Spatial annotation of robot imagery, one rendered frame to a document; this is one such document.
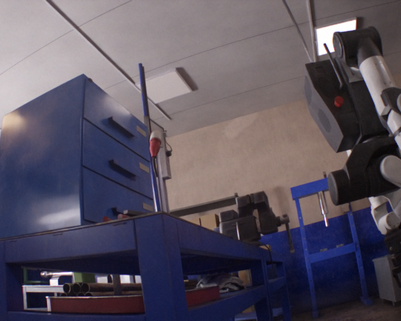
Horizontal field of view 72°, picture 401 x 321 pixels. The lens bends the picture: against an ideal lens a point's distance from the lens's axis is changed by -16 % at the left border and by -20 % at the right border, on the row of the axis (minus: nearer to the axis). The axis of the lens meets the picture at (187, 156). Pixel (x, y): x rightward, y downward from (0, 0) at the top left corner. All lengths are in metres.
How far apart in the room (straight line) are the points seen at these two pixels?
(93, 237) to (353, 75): 0.91
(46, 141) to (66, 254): 0.29
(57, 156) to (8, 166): 0.21
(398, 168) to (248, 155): 4.51
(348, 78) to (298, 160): 4.24
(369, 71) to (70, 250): 0.92
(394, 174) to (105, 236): 0.84
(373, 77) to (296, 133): 4.51
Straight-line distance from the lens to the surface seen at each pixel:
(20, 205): 0.86
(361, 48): 1.05
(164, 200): 1.92
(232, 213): 1.50
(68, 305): 0.78
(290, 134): 5.46
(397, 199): 1.22
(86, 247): 0.68
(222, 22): 3.81
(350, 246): 4.54
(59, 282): 4.93
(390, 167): 1.07
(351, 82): 1.12
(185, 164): 5.73
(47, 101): 0.91
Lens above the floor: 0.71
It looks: 23 degrees up
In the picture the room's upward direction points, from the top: 8 degrees counter-clockwise
